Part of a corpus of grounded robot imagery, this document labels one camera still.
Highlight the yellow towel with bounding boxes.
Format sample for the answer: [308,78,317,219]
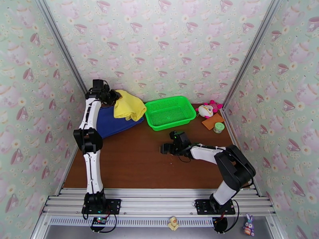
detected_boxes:
[114,89,147,122]

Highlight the green plastic basket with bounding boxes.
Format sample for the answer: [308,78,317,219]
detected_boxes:
[144,95,197,131]

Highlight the blue folded towel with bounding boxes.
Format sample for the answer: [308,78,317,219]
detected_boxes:
[96,106,145,140]

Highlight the brown square coaster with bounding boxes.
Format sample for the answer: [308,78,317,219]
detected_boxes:
[201,113,225,131]

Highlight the pink white plush toy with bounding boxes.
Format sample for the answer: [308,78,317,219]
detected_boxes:
[195,99,224,120]

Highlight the beige small figurine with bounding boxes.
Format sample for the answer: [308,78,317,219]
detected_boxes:
[167,216,179,231]

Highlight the purple bunny figurine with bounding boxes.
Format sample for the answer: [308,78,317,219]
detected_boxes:
[243,213,255,237]

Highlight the small circuit board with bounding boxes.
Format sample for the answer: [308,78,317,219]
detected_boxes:
[91,217,108,227]

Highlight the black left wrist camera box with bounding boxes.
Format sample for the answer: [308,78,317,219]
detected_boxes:
[93,79,105,92]

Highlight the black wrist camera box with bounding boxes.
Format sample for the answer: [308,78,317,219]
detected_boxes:
[160,143,173,155]
[93,79,105,92]

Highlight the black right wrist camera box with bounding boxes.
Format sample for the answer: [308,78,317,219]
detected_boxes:
[160,143,173,155]

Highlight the aluminium table side rail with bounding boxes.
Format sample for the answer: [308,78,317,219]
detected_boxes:
[57,106,95,196]
[220,109,262,196]

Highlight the aluminium frame post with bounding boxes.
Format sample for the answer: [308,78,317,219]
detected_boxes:
[33,0,96,110]
[222,0,286,111]

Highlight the aluminium base frame rails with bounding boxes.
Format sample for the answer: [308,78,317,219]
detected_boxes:
[41,188,277,217]

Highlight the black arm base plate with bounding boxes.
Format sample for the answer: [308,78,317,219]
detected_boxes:
[195,199,236,215]
[81,198,122,215]

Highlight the white perforated cable tray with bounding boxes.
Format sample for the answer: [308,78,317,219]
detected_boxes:
[48,215,217,227]

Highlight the black base cable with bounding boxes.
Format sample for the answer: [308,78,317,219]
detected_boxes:
[83,213,120,234]
[223,199,240,233]

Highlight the aluminium frame leg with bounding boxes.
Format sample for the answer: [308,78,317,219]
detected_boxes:
[265,213,285,239]
[30,213,50,239]

